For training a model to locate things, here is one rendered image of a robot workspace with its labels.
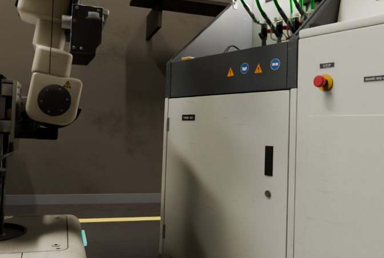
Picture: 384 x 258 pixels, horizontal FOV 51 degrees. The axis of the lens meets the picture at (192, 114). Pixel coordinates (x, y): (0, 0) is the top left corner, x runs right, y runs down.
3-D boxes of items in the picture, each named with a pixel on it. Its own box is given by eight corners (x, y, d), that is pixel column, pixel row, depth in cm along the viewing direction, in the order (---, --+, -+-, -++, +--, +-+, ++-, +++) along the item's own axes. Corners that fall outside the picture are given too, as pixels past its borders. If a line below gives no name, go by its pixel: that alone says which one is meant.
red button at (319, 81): (310, 90, 121) (310, 73, 121) (317, 91, 123) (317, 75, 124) (326, 89, 117) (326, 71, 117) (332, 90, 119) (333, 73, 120)
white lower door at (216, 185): (160, 253, 176) (167, 98, 179) (165, 252, 177) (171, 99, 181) (283, 303, 127) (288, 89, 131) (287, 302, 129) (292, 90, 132)
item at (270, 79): (170, 97, 179) (171, 61, 179) (178, 98, 182) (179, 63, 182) (286, 88, 132) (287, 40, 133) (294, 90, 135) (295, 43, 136)
